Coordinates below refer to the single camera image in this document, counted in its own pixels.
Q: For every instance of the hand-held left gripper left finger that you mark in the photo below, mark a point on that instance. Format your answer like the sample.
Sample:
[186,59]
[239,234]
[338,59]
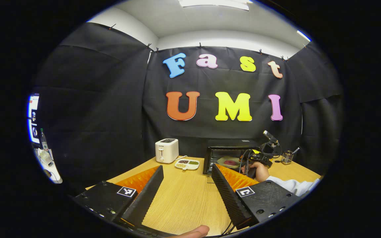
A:
[146,195]

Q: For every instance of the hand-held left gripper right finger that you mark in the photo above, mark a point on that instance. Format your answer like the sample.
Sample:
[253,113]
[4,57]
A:
[230,195]

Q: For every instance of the pink round ham slice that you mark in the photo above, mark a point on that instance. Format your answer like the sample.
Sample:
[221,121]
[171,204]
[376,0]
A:
[231,162]

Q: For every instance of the white square plate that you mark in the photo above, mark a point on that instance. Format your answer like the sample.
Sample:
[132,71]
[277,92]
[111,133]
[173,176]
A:
[222,162]

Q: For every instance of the black electric oven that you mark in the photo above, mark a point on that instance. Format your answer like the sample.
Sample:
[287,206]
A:
[230,143]

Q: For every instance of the metal mesh utensil holder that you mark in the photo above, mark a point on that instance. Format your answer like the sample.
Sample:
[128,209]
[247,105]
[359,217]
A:
[286,158]

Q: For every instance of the white toaster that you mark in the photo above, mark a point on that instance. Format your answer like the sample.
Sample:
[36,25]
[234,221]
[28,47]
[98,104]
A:
[166,151]

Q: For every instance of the white divided snack dish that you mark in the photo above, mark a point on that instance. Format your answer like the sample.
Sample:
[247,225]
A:
[187,164]

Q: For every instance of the white desk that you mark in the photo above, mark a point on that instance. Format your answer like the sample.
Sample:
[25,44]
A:
[50,168]

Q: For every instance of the black backdrop cloth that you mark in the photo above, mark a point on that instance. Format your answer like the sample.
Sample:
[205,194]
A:
[94,109]

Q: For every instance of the green plastic bottle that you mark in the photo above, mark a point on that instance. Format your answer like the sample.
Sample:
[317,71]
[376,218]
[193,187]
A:
[44,142]

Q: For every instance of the small ceiling light panel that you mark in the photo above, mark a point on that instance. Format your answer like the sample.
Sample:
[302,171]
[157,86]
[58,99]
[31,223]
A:
[304,35]

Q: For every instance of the computer monitor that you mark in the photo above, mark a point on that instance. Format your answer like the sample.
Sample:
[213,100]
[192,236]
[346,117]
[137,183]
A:
[33,115]

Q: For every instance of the large ceiling light panel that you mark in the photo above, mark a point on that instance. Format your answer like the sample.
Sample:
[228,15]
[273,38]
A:
[215,3]

